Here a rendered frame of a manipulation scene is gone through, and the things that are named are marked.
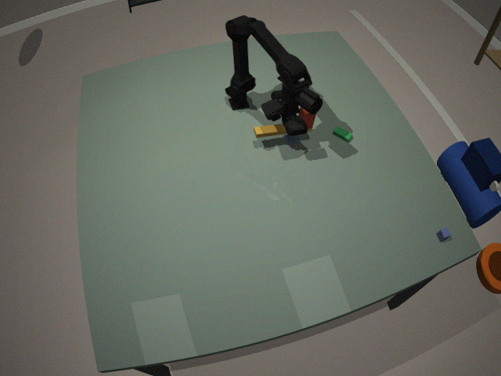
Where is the green rectangular block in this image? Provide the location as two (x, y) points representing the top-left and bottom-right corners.
(333, 126), (352, 142)

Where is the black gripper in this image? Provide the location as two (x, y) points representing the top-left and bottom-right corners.
(271, 90), (308, 136)

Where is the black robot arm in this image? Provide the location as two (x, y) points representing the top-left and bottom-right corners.
(225, 15), (323, 122)

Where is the blue triangular wedge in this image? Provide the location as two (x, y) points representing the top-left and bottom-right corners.
(284, 134), (301, 145)

